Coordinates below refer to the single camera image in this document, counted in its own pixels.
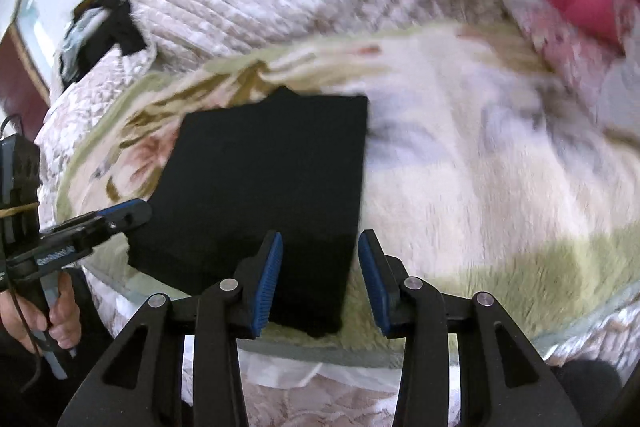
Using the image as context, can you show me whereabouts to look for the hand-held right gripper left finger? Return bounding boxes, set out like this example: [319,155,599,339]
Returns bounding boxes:
[57,229,284,427]

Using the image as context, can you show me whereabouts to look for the person's left hand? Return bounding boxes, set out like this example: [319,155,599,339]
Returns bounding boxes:
[0,273,82,355]

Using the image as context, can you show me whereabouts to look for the pink floral quilt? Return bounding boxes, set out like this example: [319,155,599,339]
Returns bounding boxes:
[480,0,640,128]

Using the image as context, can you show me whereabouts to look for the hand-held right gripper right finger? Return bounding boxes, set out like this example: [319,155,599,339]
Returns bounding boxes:
[357,229,584,427]

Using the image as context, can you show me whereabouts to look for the black pants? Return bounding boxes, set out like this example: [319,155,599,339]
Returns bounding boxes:
[126,86,370,341]

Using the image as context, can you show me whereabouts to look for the white green fleece blanket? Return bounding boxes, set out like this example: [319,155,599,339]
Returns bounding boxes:
[55,23,640,370]

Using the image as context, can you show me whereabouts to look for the white sheet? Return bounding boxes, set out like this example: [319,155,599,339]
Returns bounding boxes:
[239,347,458,395]

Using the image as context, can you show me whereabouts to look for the pale white cloth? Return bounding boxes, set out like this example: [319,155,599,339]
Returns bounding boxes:
[597,54,640,132]

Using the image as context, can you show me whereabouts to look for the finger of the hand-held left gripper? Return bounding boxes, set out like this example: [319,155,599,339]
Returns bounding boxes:
[40,206,153,253]
[60,198,151,228]

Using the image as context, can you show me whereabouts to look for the pile of dark clothes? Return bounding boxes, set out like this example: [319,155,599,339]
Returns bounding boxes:
[59,0,147,90]

